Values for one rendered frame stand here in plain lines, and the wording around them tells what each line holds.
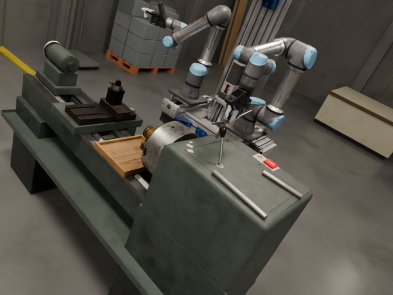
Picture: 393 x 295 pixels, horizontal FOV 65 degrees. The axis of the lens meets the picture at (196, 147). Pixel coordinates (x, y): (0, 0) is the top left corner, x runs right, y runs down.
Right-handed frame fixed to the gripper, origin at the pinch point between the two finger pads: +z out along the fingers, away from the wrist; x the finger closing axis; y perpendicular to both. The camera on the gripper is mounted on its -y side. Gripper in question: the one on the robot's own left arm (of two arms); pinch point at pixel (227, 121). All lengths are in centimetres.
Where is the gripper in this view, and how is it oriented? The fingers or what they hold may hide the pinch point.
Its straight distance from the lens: 156.2
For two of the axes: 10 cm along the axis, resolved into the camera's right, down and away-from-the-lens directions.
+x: -6.9, -5.5, 4.7
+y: 6.3, -1.5, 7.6
